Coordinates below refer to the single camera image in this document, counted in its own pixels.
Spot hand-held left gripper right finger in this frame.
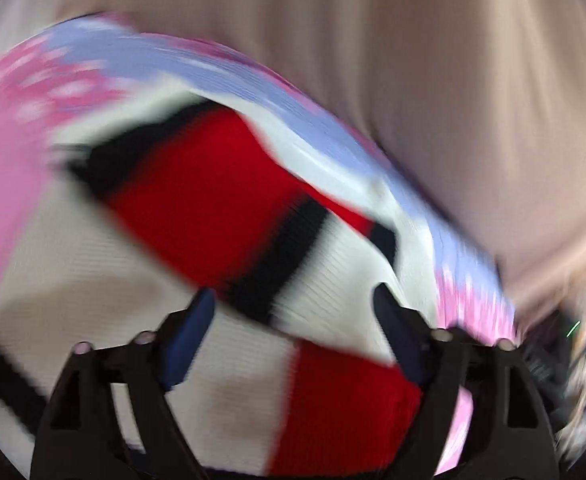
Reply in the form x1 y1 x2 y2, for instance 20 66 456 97
373 283 560 480

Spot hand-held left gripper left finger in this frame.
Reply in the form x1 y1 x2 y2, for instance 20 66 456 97
30 288 217 480

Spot white red black striped sock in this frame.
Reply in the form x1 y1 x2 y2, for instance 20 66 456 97
0 91 439 479

